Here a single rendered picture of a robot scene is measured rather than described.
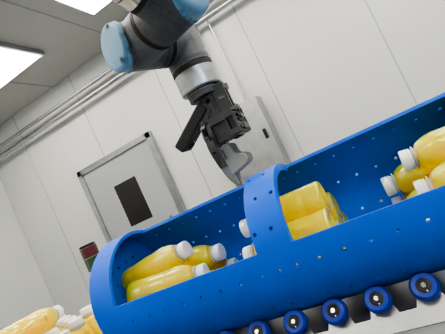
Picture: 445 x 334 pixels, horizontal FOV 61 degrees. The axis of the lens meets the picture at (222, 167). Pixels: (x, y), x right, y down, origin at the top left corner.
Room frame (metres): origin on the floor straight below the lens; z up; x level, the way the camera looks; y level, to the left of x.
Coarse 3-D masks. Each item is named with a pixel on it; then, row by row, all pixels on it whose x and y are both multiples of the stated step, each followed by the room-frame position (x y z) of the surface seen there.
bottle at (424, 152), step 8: (440, 128) 0.65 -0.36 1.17; (424, 136) 0.65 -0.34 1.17; (432, 136) 0.64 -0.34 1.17; (440, 136) 0.63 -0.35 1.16; (416, 144) 0.66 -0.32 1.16; (424, 144) 0.64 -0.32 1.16; (432, 144) 0.63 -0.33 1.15; (440, 144) 0.63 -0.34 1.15; (416, 152) 0.66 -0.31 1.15; (424, 152) 0.64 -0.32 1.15; (432, 152) 0.64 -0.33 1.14; (440, 152) 0.63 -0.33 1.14; (416, 160) 0.66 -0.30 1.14; (424, 160) 0.65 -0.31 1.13; (432, 160) 0.64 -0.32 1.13; (440, 160) 0.64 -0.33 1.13; (432, 168) 0.66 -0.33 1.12
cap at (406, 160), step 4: (400, 152) 0.67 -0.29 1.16; (404, 152) 0.67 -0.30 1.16; (408, 152) 0.66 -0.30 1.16; (400, 156) 0.67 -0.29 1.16; (404, 156) 0.66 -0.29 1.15; (408, 156) 0.66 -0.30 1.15; (404, 160) 0.66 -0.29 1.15; (408, 160) 0.66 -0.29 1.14; (412, 160) 0.66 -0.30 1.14; (404, 164) 0.66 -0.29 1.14; (408, 164) 0.66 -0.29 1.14; (412, 164) 0.66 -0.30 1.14; (404, 168) 0.69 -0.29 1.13; (408, 168) 0.67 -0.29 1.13; (412, 168) 0.67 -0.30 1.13
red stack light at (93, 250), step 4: (88, 248) 1.41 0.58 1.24; (92, 248) 1.42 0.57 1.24; (96, 248) 1.43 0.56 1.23; (80, 252) 1.42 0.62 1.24; (84, 252) 1.41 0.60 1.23; (88, 252) 1.41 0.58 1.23; (92, 252) 1.41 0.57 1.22; (96, 252) 1.43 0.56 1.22; (84, 256) 1.41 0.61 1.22; (88, 256) 1.41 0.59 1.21
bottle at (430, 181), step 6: (444, 162) 0.61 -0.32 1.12; (438, 168) 0.61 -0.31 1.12; (444, 168) 0.60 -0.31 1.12; (432, 174) 0.62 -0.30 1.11; (438, 174) 0.61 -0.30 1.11; (444, 174) 0.60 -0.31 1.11; (426, 180) 0.62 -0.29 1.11; (432, 180) 0.61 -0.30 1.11; (438, 180) 0.60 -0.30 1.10; (444, 180) 0.60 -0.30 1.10; (432, 186) 0.62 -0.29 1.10; (438, 186) 0.61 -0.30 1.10
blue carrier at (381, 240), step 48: (336, 144) 0.77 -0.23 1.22; (384, 144) 0.79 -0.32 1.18; (240, 192) 0.87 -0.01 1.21; (336, 192) 0.87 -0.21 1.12; (384, 192) 0.83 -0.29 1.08; (432, 192) 0.55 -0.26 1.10; (144, 240) 1.01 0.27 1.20; (192, 240) 1.00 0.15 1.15; (240, 240) 0.97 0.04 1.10; (288, 240) 0.64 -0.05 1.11; (336, 240) 0.61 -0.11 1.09; (384, 240) 0.59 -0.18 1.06; (432, 240) 0.57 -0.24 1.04; (96, 288) 0.82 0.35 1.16; (192, 288) 0.71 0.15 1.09; (240, 288) 0.68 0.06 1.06; (288, 288) 0.66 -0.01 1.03; (336, 288) 0.65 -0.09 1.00
